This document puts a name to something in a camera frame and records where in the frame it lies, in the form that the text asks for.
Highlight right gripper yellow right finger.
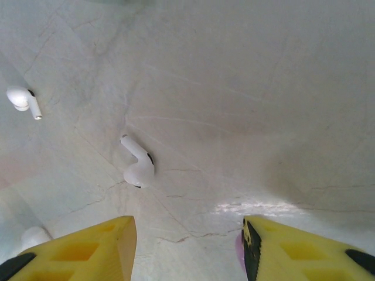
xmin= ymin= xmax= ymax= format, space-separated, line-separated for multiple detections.
xmin=241 ymin=215 xmax=375 ymax=281

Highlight purple earbud case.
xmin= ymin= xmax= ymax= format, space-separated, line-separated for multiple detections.
xmin=235 ymin=232 xmax=248 ymax=277

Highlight white wireless earbud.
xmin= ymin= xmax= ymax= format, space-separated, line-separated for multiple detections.
xmin=6 ymin=85 xmax=43 ymax=121
xmin=119 ymin=133 xmax=156 ymax=189

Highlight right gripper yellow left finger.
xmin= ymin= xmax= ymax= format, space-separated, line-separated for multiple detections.
xmin=0 ymin=215 xmax=138 ymax=281

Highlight white earbud case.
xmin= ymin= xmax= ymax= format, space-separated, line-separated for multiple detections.
xmin=20 ymin=225 xmax=54 ymax=252

